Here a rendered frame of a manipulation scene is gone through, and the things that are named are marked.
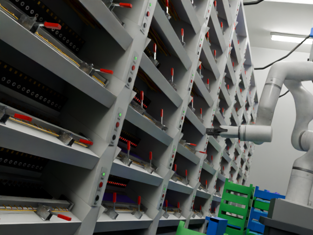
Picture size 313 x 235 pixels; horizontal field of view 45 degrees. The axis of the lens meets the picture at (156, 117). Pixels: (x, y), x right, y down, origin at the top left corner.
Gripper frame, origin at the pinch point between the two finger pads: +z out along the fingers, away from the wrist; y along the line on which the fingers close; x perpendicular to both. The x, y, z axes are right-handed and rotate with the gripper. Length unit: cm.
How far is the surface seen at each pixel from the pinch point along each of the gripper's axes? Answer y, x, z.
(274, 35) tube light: -347, -221, -21
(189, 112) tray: 3.3, -9.5, 11.4
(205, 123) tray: -47, -15, 12
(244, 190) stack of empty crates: -92, 24, -11
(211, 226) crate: -26, 50, 0
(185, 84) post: 22.3, -19.0, 10.0
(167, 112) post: 22.3, -4.4, 17.9
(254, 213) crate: -101, 40, -18
